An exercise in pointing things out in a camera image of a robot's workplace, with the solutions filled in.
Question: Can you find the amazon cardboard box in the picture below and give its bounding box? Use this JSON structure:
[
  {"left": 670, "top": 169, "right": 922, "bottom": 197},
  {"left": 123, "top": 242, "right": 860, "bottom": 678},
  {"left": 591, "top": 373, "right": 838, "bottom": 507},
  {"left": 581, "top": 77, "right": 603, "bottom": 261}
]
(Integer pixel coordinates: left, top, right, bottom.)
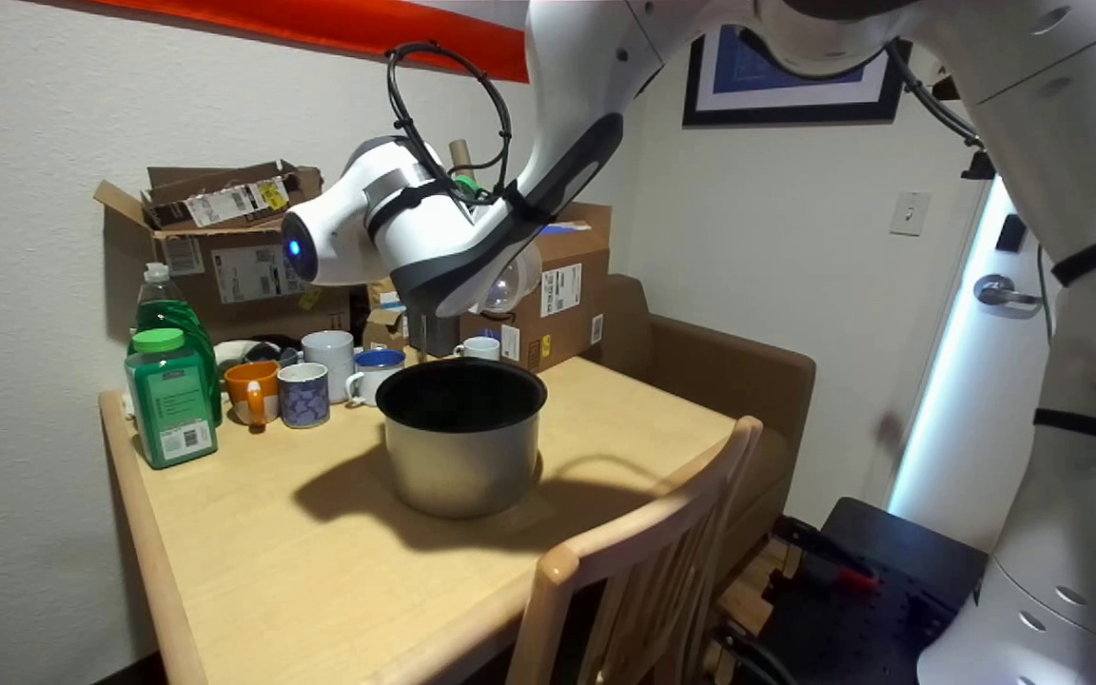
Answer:
[{"left": 459, "top": 201, "right": 608, "bottom": 370}]

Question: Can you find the green rectangular container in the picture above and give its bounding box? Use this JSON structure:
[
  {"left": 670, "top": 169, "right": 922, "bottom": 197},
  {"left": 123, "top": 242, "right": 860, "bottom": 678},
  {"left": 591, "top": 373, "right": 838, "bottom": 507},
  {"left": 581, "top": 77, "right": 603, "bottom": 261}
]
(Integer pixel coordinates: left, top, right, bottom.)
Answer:
[{"left": 127, "top": 329, "right": 218, "bottom": 470}]

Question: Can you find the small white cup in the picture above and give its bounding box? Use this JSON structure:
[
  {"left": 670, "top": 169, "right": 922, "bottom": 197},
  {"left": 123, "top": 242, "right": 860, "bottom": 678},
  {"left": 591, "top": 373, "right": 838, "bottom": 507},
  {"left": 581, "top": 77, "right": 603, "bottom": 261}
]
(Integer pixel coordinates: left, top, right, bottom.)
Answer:
[{"left": 453, "top": 335, "right": 501, "bottom": 361}]

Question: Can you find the orange handled clamp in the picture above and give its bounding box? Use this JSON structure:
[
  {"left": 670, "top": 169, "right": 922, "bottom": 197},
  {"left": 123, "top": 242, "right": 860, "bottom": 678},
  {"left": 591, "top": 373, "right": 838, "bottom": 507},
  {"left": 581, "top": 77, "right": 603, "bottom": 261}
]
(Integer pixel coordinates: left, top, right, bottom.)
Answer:
[{"left": 774, "top": 517, "right": 878, "bottom": 594}]

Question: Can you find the red wall banner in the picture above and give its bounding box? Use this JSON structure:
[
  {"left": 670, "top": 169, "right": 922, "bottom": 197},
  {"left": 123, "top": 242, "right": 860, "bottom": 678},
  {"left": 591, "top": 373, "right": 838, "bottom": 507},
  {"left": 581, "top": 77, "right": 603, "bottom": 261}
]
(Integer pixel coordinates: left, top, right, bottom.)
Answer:
[{"left": 44, "top": 0, "right": 530, "bottom": 85}]

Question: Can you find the blue patterned mug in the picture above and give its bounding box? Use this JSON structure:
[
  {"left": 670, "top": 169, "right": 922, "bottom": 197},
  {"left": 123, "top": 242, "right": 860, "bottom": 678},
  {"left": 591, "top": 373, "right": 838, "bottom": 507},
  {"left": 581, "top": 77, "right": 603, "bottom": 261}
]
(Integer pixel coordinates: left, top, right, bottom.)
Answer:
[{"left": 279, "top": 361, "right": 330, "bottom": 429}]

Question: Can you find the wooden chair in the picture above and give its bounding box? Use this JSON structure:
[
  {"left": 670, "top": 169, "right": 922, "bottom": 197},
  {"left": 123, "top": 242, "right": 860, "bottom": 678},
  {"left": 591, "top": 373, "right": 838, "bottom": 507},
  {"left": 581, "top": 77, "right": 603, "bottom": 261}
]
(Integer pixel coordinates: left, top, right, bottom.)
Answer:
[{"left": 505, "top": 419, "right": 760, "bottom": 685}]

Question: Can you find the green plastic bottle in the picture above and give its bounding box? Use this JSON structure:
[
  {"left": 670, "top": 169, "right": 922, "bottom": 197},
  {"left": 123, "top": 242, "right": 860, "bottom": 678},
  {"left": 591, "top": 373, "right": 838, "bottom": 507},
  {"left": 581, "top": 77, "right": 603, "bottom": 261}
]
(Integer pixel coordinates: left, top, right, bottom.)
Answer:
[{"left": 131, "top": 261, "right": 226, "bottom": 429}]

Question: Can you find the open cardboard box stack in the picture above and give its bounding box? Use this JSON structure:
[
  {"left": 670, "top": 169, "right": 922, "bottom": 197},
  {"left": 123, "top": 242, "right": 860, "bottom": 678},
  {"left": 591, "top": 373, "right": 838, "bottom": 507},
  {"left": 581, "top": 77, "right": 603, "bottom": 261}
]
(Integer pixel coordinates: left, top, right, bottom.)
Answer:
[{"left": 94, "top": 183, "right": 359, "bottom": 344}]

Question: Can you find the clear glass bowl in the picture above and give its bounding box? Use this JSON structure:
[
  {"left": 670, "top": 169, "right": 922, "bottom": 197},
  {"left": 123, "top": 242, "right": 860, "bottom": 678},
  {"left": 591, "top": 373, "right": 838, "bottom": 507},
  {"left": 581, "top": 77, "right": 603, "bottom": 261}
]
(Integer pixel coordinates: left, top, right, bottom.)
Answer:
[{"left": 478, "top": 249, "right": 539, "bottom": 316}]

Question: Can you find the metal cooking pot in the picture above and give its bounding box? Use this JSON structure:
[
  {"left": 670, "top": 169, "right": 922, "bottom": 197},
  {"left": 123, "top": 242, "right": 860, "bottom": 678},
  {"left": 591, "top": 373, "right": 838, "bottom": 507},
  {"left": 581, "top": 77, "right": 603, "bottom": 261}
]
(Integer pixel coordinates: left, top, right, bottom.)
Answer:
[{"left": 375, "top": 358, "right": 549, "bottom": 517}]

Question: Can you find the white door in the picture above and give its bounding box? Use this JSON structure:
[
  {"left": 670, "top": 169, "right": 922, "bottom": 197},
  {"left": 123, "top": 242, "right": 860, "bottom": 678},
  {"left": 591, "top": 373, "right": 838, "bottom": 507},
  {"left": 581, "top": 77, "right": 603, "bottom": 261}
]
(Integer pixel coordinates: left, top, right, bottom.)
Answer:
[{"left": 887, "top": 178, "right": 1058, "bottom": 550}]

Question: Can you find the white mug blue rim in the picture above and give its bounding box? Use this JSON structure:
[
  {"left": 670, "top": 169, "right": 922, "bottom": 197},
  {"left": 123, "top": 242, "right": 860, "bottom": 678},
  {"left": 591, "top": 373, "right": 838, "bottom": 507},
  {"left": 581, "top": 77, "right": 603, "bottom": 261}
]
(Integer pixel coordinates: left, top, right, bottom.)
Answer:
[{"left": 345, "top": 346, "right": 403, "bottom": 408}]

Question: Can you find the tall white mug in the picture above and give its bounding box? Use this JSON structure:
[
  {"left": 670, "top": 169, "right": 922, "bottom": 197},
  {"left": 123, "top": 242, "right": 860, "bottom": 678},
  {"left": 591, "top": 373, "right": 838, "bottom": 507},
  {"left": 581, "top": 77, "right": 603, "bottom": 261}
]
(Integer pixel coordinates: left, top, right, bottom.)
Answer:
[{"left": 301, "top": 330, "right": 353, "bottom": 405}]

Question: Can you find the wall light switch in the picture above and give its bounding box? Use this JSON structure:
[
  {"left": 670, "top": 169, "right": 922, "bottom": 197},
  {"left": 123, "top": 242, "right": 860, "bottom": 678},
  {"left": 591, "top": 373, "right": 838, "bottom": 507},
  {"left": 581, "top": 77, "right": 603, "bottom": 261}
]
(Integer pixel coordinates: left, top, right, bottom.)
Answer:
[{"left": 889, "top": 189, "right": 927, "bottom": 236}]

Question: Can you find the orange mug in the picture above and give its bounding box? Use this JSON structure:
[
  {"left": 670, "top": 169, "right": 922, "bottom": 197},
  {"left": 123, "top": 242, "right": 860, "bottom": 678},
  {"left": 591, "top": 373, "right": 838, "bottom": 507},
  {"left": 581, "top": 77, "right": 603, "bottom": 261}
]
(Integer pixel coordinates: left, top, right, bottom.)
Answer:
[{"left": 226, "top": 361, "right": 279, "bottom": 433}]

